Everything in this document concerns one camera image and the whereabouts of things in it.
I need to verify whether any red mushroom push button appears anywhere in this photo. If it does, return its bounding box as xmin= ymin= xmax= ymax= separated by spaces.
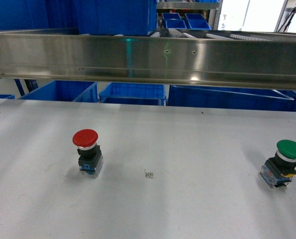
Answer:
xmin=72 ymin=129 xmax=103 ymax=177

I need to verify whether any green mushroom push button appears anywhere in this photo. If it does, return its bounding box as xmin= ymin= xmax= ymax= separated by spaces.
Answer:
xmin=260 ymin=139 xmax=296 ymax=188

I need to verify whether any large blue bin upper shelf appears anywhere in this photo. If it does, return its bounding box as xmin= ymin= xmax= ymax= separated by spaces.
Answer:
xmin=0 ymin=0 xmax=157 ymax=36

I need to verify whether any stainless steel shelf beam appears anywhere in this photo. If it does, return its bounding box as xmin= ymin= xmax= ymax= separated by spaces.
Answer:
xmin=0 ymin=28 xmax=296 ymax=90

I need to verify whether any blue bin under beam middle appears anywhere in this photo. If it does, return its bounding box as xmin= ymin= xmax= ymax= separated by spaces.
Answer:
xmin=99 ymin=83 xmax=166 ymax=106

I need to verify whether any blue bin under beam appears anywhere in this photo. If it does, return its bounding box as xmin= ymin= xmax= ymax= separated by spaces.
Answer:
xmin=99 ymin=83 xmax=166 ymax=106
xmin=20 ymin=80 xmax=98 ymax=103
xmin=167 ymin=85 xmax=295 ymax=111

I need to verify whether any blue bin under beam right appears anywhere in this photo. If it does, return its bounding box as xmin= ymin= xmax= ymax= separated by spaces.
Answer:
xmin=167 ymin=85 xmax=295 ymax=111

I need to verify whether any small QR code sticker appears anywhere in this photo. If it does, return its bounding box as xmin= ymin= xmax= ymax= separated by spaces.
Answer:
xmin=144 ymin=169 xmax=155 ymax=179

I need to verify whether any blue bin under beam left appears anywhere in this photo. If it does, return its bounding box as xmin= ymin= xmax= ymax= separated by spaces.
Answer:
xmin=20 ymin=80 xmax=98 ymax=103

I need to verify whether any small blue bin background left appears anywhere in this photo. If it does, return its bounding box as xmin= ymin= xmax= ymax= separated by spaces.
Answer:
xmin=162 ymin=12 xmax=187 ymax=29

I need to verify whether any small blue bin background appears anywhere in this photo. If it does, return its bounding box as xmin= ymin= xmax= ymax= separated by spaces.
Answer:
xmin=185 ymin=13 xmax=211 ymax=30
xmin=162 ymin=12 xmax=187 ymax=29

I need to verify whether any small blue bin background right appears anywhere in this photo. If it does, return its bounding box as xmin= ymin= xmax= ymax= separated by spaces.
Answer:
xmin=185 ymin=13 xmax=211 ymax=30

